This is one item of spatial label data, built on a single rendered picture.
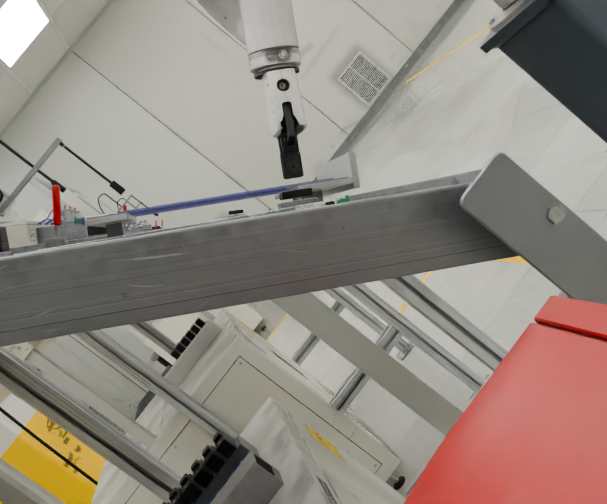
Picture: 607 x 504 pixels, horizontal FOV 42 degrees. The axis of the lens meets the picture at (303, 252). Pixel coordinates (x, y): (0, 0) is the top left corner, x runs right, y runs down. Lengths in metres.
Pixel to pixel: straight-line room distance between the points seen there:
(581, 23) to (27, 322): 0.96
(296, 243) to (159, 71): 8.28
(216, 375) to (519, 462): 1.83
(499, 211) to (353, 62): 8.51
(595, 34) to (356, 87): 7.77
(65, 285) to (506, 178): 0.32
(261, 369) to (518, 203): 1.54
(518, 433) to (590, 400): 0.03
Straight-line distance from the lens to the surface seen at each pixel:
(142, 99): 8.79
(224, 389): 2.07
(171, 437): 2.09
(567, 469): 0.23
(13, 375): 1.33
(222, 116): 8.76
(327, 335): 1.55
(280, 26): 1.29
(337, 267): 0.59
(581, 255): 0.60
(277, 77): 1.27
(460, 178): 0.73
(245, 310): 5.62
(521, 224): 0.58
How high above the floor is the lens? 0.90
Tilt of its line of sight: 8 degrees down
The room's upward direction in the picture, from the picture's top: 52 degrees counter-clockwise
